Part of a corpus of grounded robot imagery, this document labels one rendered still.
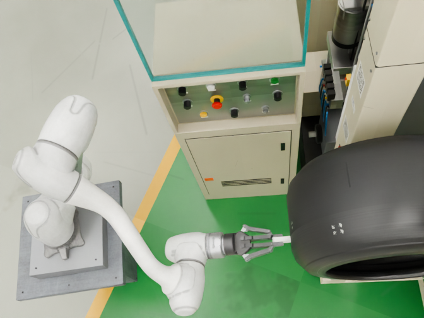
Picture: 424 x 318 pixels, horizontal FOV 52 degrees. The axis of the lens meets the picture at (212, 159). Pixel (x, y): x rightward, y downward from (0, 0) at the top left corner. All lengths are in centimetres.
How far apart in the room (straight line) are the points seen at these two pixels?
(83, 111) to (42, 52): 238
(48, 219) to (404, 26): 143
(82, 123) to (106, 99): 189
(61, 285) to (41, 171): 91
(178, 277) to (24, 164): 57
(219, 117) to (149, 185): 109
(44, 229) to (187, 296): 71
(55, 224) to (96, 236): 24
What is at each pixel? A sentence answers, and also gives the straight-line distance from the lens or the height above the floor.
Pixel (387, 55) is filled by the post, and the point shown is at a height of 170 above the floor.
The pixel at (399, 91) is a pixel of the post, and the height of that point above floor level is 154.
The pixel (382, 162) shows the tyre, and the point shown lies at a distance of 119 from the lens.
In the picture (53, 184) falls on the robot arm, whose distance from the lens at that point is 133.
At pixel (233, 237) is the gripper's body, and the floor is 109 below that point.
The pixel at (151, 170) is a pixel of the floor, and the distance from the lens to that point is 288.
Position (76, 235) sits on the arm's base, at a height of 75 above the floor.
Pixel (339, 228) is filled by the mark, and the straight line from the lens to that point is 117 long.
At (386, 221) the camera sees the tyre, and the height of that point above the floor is 148.
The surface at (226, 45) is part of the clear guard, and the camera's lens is 146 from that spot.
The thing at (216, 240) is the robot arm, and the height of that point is 110.
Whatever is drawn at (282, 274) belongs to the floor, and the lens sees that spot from 258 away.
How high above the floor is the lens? 255
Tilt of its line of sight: 65 degrees down
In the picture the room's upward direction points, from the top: 19 degrees counter-clockwise
